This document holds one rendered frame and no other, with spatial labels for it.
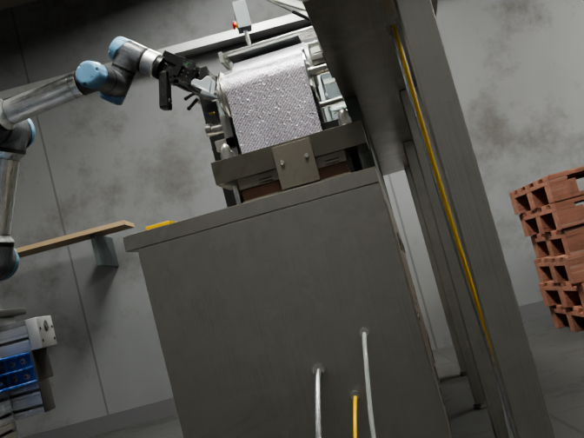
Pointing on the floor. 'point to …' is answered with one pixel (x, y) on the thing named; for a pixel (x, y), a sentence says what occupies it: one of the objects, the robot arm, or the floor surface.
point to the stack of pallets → (556, 242)
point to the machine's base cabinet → (295, 324)
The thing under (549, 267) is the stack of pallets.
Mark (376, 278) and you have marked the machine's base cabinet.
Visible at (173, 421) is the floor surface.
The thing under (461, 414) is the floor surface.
